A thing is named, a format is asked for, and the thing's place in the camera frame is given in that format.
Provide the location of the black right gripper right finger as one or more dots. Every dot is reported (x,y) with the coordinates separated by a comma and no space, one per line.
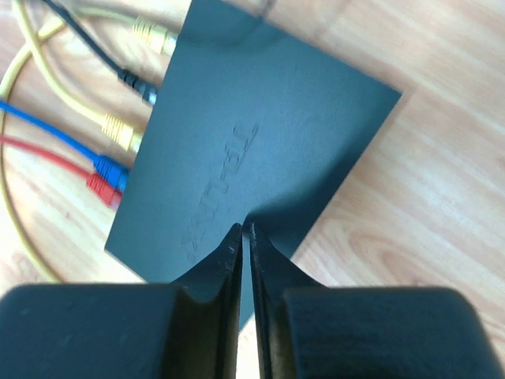
(307,330)

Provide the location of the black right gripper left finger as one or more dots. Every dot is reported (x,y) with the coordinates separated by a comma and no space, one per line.
(184,329)

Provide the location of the black TP-Link network switch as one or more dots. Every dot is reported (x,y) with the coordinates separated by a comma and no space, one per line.
(251,125)

